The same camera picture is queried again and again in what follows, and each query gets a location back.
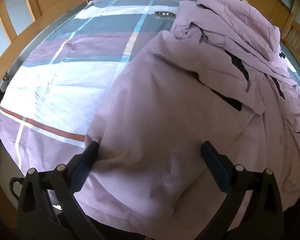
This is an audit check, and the plaid pink grey bedsheet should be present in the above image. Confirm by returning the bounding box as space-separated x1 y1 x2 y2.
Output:
0 0 300 205

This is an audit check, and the green patterned mattress cover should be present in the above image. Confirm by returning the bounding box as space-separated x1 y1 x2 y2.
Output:
0 0 181 88

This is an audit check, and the pink hooded jacket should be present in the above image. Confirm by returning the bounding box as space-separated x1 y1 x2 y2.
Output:
76 0 300 239

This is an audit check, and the wooden footboard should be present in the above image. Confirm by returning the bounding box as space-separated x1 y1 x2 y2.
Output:
281 0 300 64

